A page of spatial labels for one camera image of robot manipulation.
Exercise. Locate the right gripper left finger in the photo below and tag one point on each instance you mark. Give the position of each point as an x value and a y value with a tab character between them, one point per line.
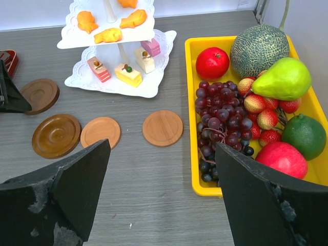
56	204

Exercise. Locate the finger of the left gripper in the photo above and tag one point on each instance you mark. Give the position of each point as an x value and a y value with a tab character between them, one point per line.
12	100

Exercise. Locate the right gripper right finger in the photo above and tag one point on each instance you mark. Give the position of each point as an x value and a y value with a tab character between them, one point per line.
267	207

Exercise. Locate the red dessert tray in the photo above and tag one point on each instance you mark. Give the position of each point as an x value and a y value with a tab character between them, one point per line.
11	60

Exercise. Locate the dark brown wooden saucer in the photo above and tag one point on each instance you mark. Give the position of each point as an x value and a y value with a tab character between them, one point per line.
56	136

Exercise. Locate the light wooden coaster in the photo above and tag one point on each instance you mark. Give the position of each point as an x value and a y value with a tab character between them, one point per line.
101	128
162	128

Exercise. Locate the yellow cake slice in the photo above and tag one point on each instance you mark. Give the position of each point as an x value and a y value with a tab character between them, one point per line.
127	74

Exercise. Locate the white three-tier stand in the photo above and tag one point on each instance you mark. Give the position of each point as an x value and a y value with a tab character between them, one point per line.
82	76

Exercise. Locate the cream cake slice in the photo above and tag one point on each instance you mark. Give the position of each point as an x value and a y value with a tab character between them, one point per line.
145	60

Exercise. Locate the red pomegranate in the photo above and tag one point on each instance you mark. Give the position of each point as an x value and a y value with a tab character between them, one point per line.
283	157

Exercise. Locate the dark grapes bunch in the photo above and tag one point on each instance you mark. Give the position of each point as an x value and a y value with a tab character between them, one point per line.
208	168

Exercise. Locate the green lime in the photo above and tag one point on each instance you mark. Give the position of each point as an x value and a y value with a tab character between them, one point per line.
306	134

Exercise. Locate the yellow fruit bin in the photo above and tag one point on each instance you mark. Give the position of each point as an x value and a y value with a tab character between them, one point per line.
317	172

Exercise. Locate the purple grape bunch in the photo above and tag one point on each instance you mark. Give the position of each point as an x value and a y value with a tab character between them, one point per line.
222	119

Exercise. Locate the green pear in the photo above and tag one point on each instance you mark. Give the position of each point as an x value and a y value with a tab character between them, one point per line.
287	79

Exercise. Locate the red apple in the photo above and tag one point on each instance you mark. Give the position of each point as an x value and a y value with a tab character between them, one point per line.
212	63

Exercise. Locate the green melon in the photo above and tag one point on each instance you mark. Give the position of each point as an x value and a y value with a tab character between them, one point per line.
259	47

